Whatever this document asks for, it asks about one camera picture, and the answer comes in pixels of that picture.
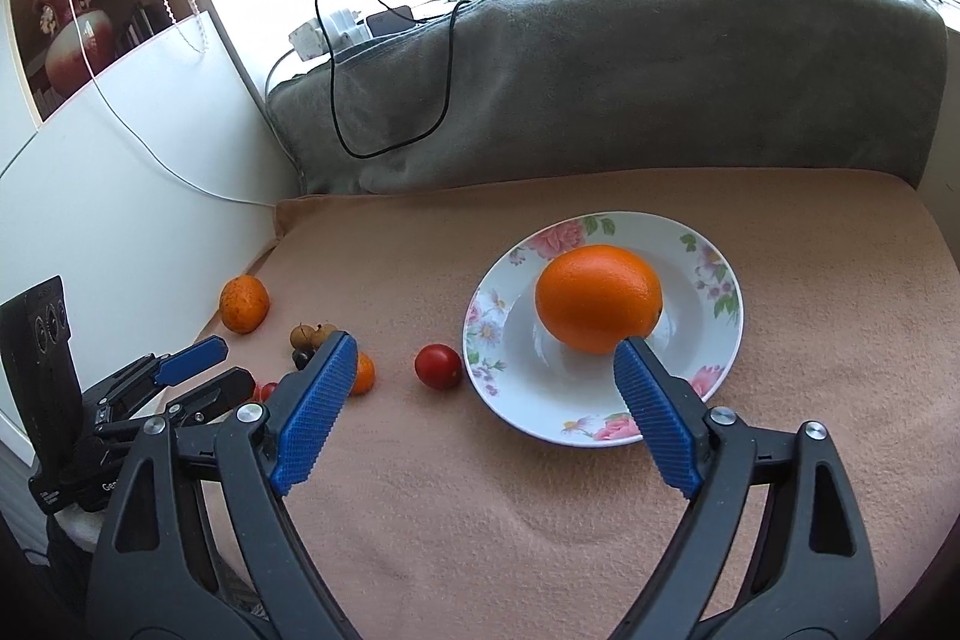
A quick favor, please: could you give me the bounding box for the grey blanket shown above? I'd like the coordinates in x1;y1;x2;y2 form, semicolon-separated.
267;0;947;193

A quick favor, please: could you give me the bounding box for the black cable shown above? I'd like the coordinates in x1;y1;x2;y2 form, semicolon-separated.
312;0;470;161

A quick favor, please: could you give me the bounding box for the white cabinet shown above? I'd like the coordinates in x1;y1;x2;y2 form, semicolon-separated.
2;14;299;386

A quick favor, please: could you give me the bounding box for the stemmed brown longan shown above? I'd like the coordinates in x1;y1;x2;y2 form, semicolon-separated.
311;323;338;347

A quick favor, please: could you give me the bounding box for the small red cherry tomato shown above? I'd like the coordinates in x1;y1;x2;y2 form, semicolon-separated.
252;381;278;403

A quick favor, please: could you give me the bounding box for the white cable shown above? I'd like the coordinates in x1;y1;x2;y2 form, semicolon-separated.
50;0;280;211

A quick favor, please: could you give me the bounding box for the speckled rough orange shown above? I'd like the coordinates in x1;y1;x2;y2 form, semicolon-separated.
218;275;270;335

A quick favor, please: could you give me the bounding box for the large red tomato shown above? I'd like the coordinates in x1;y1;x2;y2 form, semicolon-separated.
415;342;464;390

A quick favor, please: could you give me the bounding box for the red white vase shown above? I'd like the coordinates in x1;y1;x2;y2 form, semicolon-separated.
32;0;116;99

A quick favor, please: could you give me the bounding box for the dark purple grape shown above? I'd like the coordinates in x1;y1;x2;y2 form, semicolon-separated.
291;349;314;370

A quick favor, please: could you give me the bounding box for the white power strip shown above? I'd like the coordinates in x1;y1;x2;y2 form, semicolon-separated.
288;10;373;62

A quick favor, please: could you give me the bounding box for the large smooth orange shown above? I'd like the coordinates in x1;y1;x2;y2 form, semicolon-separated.
534;245;664;356

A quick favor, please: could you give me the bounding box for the floral white plate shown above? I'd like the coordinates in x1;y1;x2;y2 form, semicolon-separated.
462;211;745;448

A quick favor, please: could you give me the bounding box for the peach table cloth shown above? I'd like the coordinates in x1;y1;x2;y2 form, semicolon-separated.
229;169;958;638

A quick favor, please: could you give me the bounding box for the round brown longan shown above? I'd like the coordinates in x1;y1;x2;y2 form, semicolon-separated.
290;323;314;351

